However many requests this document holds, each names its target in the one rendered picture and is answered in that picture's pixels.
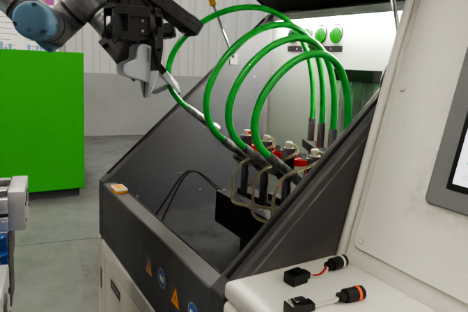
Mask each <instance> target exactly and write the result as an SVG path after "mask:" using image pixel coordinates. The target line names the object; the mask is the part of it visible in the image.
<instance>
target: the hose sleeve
mask: <svg viewBox="0 0 468 312"><path fill-rule="evenodd" d="M185 111H186V112H188V113H189V114H191V115H192V116H193V117H195V118H196V119H197V120H199V121H200V122H202V124H204V125H206V127H208V126H207V124H206V121H205V118H204V115H203V114H202V113H201V112H199V111H198V110H196V109H195V108H194V107H193V106H191V105H190V104H189V106H188V107H187V108H186V109H185Z"/></svg>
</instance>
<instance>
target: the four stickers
mask: <svg viewBox="0 0 468 312"><path fill-rule="evenodd" d="M146 272H147V273H148V274H149V275H150V276H151V278H153V260H152V259H151V258H150V257H149V256H148V255H147V254H146ZM158 284H159V285H160V286H161V288H162V289H163V290H164V291H165V292H166V272H165V271H164V270H163V269H162V268H161V267H160V266H159V265H158ZM171 302H172V304H173V305H174V306H175V307H176V308H177V310H178V311H179V312H180V291H179V290H178V289H177V288H176V286H175V285H174V284H173V283H172V282H171ZM187 312H199V310H198V308H197V307H196V306H195V305H194V303H193V302H192V301H191V300H190V298H188V311H187Z"/></svg>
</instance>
